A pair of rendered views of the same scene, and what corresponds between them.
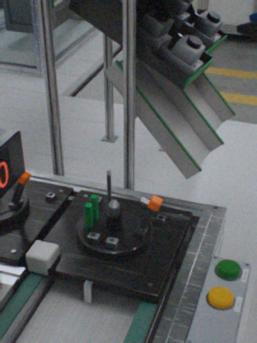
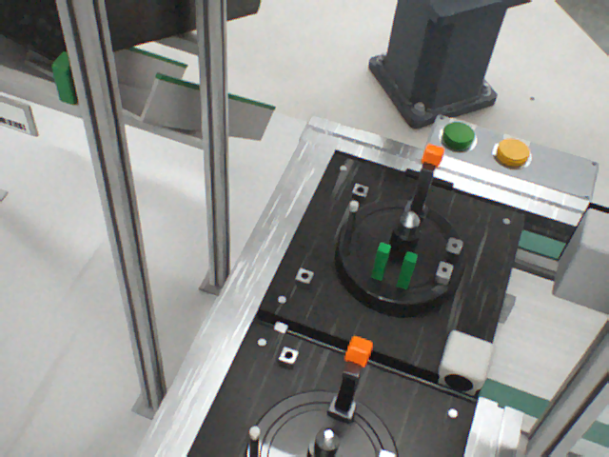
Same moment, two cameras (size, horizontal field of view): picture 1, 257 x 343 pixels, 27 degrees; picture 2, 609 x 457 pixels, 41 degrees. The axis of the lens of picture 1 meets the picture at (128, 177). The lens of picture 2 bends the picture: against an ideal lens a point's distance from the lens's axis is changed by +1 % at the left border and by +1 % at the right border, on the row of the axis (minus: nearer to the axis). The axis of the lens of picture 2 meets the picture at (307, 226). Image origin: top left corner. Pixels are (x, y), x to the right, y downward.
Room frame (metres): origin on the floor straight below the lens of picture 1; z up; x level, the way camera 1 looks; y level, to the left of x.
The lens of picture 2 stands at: (0.92, 0.54, 1.70)
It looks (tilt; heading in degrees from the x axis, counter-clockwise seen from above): 53 degrees down; 266
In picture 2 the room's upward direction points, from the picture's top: 6 degrees clockwise
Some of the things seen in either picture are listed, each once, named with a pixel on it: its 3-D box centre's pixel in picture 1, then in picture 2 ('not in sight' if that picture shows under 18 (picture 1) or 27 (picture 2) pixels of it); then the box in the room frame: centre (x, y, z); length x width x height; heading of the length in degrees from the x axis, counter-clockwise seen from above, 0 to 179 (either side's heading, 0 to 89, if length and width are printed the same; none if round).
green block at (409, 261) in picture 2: (89, 216); (406, 270); (0.78, 0.07, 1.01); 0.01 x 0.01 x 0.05; 71
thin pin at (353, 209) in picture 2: (108, 189); (349, 228); (0.84, 0.04, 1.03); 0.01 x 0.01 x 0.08; 71
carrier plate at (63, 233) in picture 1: (114, 240); (398, 264); (0.78, 0.03, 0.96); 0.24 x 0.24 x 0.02; 71
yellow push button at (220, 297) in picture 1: (220, 298); (512, 154); (0.63, -0.15, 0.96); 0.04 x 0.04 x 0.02
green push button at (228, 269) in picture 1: (228, 270); (458, 137); (0.69, -0.17, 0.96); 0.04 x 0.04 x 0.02
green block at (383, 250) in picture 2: (94, 207); (381, 262); (0.81, 0.06, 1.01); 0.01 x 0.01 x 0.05; 71
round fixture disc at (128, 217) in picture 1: (114, 231); (400, 253); (0.78, 0.03, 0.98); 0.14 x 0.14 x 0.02
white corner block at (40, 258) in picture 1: (43, 257); (463, 364); (0.72, 0.15, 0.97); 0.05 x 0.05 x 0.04; 71
